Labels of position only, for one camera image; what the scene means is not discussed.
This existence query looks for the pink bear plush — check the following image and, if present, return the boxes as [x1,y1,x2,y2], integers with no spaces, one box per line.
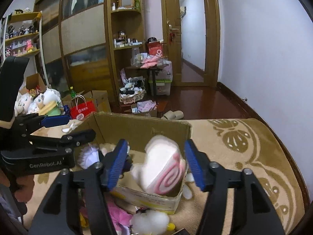
[80,195,134,235]

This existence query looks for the white fluffy duck plush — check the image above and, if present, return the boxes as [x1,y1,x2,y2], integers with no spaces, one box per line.
[130,209,176,234]

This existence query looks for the pink swirl plush cushion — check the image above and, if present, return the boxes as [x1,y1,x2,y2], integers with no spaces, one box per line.
[130,135,186,195]

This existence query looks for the purple haired plush doll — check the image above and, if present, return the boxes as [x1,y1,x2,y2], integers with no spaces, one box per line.
[76,143,116,169]

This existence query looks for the black Face tissue pack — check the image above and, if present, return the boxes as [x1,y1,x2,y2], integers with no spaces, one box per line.
[172,228,191,235]

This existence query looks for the person left hand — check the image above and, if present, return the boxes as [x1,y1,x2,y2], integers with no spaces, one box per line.
[0,170,34,203]

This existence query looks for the pile of white plush toys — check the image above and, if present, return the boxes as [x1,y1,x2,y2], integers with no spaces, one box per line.
[14,88,63,117]

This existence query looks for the red paper shopping bag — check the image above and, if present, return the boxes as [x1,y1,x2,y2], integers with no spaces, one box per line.
[70,94,96,120]

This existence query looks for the green bottle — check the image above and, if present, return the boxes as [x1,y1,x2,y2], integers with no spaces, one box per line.
[70,87,76,98]

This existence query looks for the open cardboard box left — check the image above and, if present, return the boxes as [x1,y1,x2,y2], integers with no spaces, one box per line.
[20,73,47,94]

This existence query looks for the open cardboard box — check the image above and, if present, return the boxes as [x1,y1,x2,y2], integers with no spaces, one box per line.
[20,73,47,94]
[69,112,192,215]

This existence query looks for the cardboard box on floor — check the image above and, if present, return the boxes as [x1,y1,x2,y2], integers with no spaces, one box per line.
[62,90,112,113]

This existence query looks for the basket with zebra plush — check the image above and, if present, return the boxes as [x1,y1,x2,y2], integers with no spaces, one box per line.
[119,76,146,105]

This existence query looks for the small box with pink cloth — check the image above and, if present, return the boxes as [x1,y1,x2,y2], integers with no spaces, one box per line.
[131,100,157,117]

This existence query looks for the yellow toy shelf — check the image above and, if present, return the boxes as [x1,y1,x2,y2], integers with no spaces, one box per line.
[1,10,43,60]

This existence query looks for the beige slipper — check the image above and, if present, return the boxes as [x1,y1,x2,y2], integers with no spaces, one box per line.
[161,110,184,120]

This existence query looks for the small black side table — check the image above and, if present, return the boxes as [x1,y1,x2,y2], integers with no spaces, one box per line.
[125,65,167,97]

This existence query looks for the clear plastic storage bin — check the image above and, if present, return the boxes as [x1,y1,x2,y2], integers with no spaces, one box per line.
[156,80,172,96]

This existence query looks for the wooden wardrobe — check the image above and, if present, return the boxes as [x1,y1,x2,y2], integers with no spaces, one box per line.
[34,0,117,103]

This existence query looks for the pink packets on table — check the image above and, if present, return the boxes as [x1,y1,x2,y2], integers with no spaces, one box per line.
[141,55,162,69]

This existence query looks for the red bag on table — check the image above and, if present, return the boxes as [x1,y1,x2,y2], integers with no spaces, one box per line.
[147,41,163,57]

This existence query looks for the wooden corner shelf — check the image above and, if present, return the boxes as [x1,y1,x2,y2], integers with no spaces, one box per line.
[104,0,146,105]

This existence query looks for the wooden door with mirror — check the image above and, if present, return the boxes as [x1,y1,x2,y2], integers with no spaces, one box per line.
[161,0,220,88]

